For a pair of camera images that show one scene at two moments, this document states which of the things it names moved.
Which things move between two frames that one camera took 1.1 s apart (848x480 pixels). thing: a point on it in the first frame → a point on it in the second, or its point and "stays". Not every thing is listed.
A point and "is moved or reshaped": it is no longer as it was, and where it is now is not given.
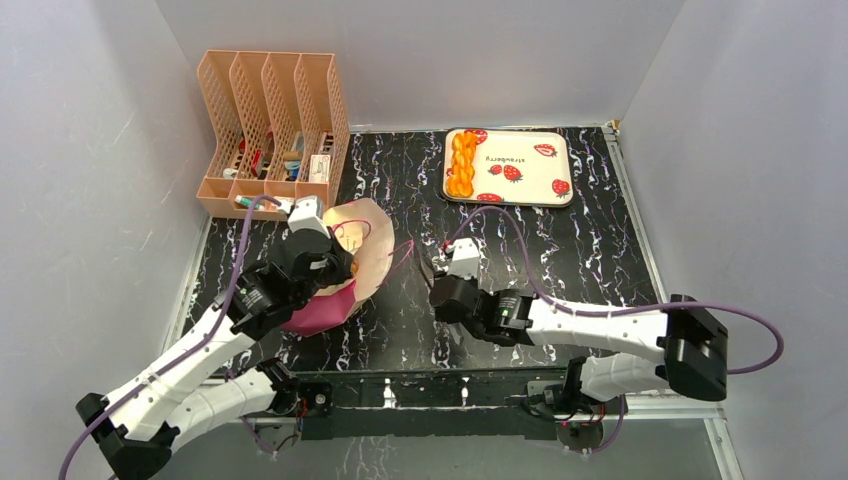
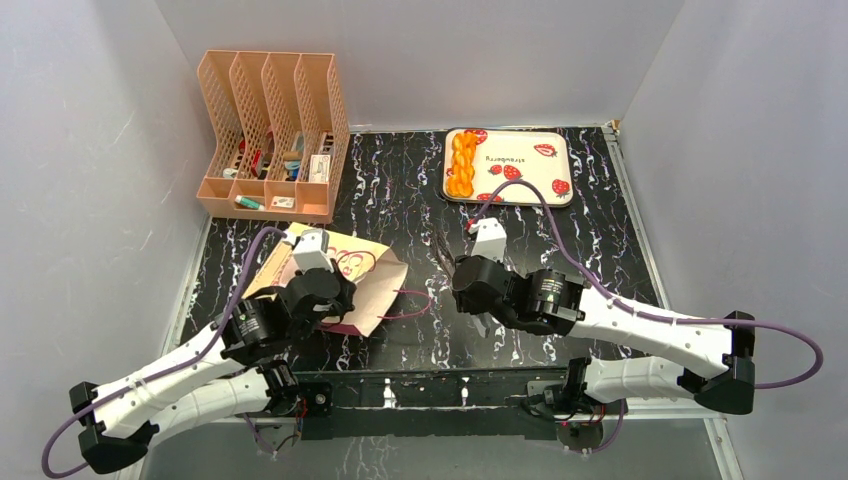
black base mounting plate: [434, 402] stays
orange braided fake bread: [459, 184] stays
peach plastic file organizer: [282, 130] stays
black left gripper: [343, 261] → [344, 301]
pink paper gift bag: [363, 228] is moved or reshaped
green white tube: [249, 202] stays
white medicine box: [319, 168] stays
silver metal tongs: [448, 340] → [450, 263]
